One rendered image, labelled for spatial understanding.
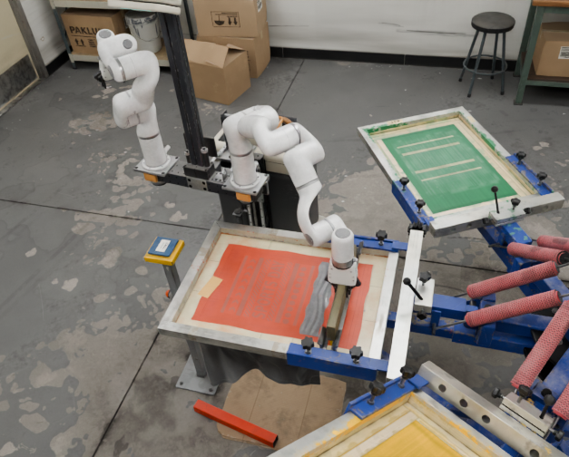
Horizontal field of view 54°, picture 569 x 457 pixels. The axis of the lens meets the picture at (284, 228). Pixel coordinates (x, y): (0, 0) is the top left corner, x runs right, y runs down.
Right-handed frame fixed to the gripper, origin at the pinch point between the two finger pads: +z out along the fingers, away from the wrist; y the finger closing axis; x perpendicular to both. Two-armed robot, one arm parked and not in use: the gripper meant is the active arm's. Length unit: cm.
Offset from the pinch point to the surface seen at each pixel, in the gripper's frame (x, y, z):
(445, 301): -0.4, -35.7, -2.4
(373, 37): -381, 46, 74
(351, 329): 11.9, -5.5, 6.1
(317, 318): 10.2, 7.3, 5.7
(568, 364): 15, -74, 0
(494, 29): -328, -58, 39
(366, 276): -14.2, -6.3, 6.0
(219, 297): 8.3, 46.0, 5.8
